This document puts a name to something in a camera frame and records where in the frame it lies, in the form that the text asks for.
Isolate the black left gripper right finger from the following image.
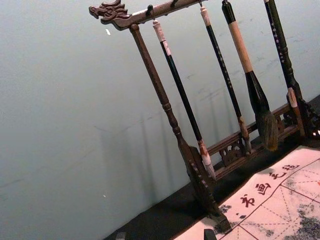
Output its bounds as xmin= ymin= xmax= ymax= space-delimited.
xmin=203 ymin=228 xmax=216 ymax=240

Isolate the black table cloth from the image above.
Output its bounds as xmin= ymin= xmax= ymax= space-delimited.
xmin=103 ymin=93 xmax=320 ymax=240

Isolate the white red-grid calligraphy sheet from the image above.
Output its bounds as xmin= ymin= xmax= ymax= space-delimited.
xmin=172 ymin=146 xmax=320 ymax=240

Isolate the black brush with white cap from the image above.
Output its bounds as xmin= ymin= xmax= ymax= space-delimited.
xmin=151 ymin=19 xmax=218 ymax=181

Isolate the dark wooden dragon brush rack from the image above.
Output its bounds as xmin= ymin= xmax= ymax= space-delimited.
xmin=88 ymin=0 xmax=320 ymax=234

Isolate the thin black calligraphy brush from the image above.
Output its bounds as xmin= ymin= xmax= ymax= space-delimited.
xmin=199 ymin=5 xmax=253 ymax=155

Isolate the black brush with white ferrule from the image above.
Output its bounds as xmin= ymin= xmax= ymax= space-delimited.
xmin=263 ymin=0 xmax=306 ymax=137

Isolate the large cream handled brush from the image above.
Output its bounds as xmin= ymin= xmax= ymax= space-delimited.
xmin=221 ymin=0 xmax=279 ymax=152

